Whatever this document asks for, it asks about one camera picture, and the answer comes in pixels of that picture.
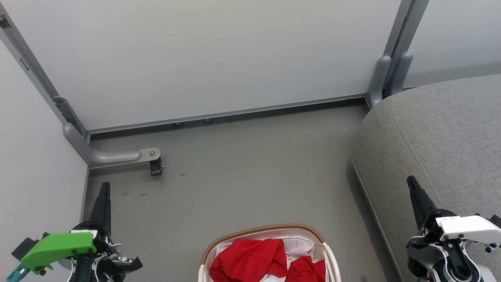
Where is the grey fabric sofa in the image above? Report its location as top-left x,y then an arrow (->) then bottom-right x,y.
350,74 -> 501,282

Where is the red and white garment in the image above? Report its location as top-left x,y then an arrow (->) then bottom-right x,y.
285,255 -> 326,282

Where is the grey partition foot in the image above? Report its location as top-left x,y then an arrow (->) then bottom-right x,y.
0,14 -> 161,170

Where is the red garment with white trim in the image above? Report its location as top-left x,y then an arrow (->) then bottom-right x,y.
209,238 -> 289,282

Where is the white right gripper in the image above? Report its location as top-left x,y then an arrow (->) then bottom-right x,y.
406,175 -> 501,282

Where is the woven rim laundry basket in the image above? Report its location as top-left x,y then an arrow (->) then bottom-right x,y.
198,223 -> 342,282

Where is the grey partition bottom rail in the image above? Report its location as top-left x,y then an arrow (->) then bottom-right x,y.
87,93 -> 369,135

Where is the grey partition post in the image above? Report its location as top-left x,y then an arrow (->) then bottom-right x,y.
365,0 -> 430,109

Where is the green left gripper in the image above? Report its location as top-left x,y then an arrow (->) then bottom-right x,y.
20,182 -> 144,282

